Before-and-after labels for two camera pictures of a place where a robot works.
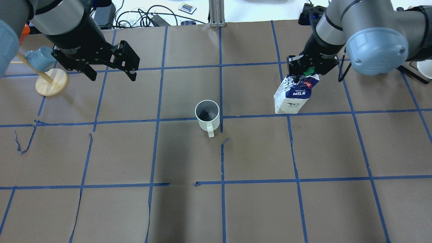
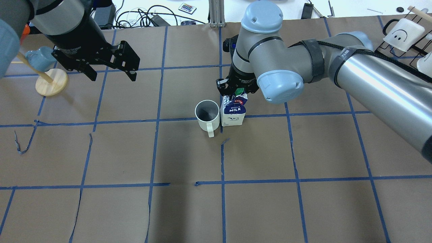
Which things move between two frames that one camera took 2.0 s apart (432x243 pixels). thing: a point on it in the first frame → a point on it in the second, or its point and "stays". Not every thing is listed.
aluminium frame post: x=217 y=14 stays
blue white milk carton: x=291 y=96 → x=233 y=111
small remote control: x=187 y=8 stays
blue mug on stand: x=43 y=59 stays
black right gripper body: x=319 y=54 → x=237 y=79
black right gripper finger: x=312 y=70 → x=248 y=89
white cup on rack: x=425 y=68 stays
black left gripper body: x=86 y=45 stays
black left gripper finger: x=124 y=58 stays
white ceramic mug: x=207 y=113 stays
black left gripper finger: x=70 y=64 stays
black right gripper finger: x=295 y=70 → x=224 y=88
